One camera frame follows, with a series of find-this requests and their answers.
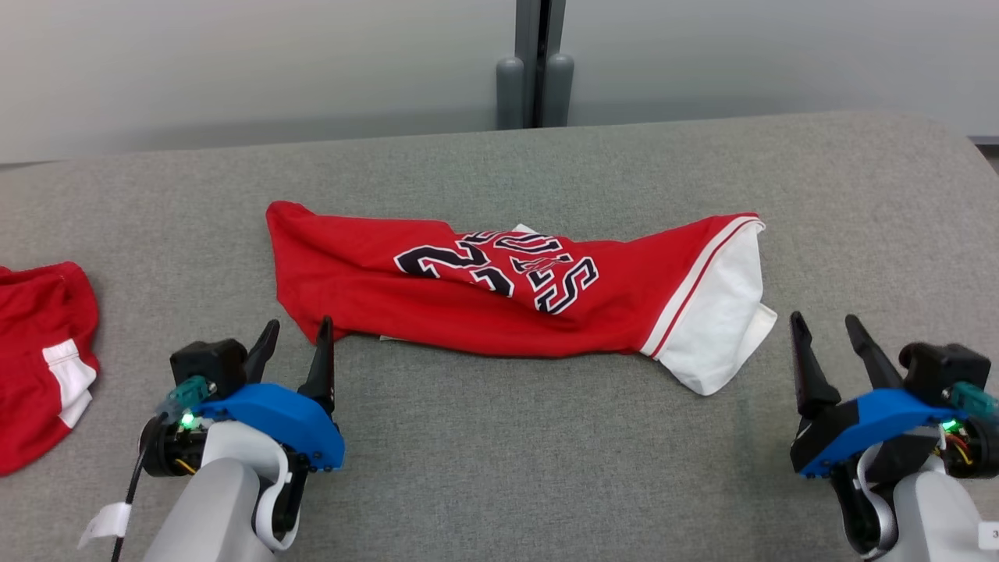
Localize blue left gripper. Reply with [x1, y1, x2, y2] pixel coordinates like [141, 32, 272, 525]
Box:
[191, 315, 347, 474]

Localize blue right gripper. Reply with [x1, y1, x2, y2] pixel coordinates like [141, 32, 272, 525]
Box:
[789, 311, 958, 479]

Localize red basketball jersey number 23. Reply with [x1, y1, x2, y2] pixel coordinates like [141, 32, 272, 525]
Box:
[265, 200, 779, 397]

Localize red shorts with white stripe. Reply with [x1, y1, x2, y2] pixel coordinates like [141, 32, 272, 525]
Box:
[0, 261, 101, 478]

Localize teal left camera connector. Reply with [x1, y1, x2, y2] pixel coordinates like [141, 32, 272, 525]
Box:
[155, 375, 219, 423]

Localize teal camera connector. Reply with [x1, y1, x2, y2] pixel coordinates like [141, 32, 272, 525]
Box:
[155, 375, 219, 423]
[947, 380, 999, 420]

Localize teal right camera connector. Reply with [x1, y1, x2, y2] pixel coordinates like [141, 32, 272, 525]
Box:
[947, 380, 999, 420]

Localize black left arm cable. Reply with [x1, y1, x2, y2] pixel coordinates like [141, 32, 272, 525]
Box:
[109, 418, 161, 562]

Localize white cable tag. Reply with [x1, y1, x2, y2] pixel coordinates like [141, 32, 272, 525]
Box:
[77, 501, 133, 549]

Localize grey partition post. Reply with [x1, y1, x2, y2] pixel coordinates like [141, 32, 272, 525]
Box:
[496, 0, 576, 130]

